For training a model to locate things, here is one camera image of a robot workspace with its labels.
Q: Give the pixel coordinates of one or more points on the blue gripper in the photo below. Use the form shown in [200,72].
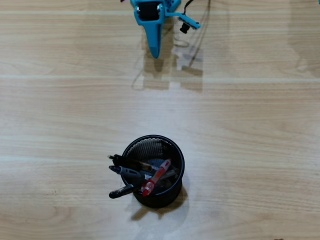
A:
[149,15]

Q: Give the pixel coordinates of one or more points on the black retractable gel pen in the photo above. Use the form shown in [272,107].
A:
[125,160]

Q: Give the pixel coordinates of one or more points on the red clear pen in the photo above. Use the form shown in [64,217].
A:
[156,178]

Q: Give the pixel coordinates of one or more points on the clear pen with black cap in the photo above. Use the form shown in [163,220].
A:
[120,192]

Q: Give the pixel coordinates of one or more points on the black mesh pen holder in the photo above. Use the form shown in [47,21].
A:
[162,200]

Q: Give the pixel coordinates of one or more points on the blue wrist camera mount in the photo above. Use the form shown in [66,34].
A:
[186,20]

